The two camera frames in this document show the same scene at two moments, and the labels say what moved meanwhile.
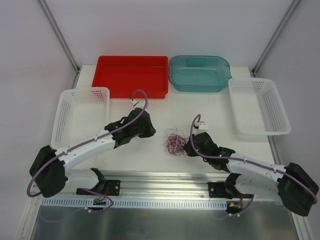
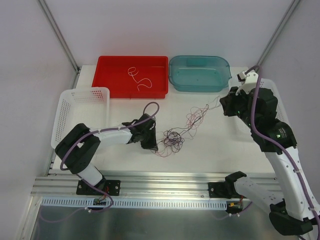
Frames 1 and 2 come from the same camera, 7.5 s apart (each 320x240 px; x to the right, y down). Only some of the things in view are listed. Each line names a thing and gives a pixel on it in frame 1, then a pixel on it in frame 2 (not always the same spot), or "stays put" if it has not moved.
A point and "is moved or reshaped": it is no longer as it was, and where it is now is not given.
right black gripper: (196, 144) → (230, 105)
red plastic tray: (123, 75) stays put
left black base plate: (105, 187) stays put
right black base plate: (217, 190) stays put
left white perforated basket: (80, 113) stays put
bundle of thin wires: (175, 141) is moved or reshaped
